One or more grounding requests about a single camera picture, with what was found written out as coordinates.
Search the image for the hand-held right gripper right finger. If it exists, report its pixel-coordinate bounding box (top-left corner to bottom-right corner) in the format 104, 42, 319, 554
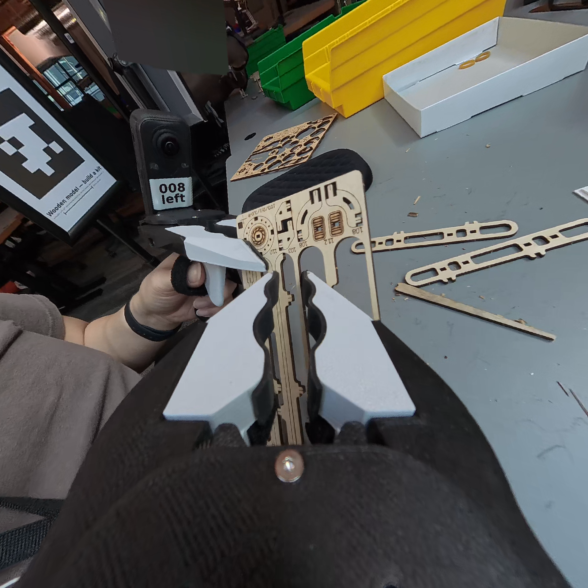
301, 271, 416, 444

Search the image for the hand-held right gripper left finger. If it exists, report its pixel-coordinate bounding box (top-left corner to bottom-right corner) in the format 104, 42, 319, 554
163, 271, 281, 446

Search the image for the wooden model parts sheet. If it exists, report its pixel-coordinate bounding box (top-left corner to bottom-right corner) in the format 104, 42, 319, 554
236, 170, 381, 446

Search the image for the person's left forearm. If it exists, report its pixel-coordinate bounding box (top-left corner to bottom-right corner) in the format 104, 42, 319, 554
60, 315, 184, 374

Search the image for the person's left hand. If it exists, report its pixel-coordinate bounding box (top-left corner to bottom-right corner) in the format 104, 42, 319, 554
130, 258, 230, 330

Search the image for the black wristband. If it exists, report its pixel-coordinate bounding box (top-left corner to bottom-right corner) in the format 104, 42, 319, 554
124, 294, 181, 343

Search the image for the black textured pad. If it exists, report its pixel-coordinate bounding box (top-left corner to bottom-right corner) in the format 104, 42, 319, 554
242, 149, 373, 217

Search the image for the thin wooden stick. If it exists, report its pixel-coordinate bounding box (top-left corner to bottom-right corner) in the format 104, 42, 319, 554
395, 282, 556, 341

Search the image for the framed marker sign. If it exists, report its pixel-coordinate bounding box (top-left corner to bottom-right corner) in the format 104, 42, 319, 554
0, 46, 121, 245

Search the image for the perforated wooden leftover sheet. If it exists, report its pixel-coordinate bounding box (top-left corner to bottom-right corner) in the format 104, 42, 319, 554
230, 113, 337, 182

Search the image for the green plastic bin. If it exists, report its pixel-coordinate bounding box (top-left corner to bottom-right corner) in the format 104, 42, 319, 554
246, 25, 286, 78
257, 24, 351, 111

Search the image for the slotted wooden strip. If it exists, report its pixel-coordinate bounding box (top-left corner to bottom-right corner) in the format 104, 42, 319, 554
405, 218, 588, 288
351, 220, 519, 254

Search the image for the person's taupe clothing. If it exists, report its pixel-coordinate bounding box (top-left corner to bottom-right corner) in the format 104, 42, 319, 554
0, 294, 144, 588

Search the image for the yellow plastic bin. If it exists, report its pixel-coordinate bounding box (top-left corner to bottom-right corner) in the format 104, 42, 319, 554
302, 0, 506, 118

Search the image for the white cardboard box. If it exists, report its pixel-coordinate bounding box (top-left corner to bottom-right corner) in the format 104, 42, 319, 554
383, 17, 588, 138

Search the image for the black strap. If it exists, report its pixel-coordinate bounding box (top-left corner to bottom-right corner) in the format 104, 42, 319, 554
0, 497, 63, 567

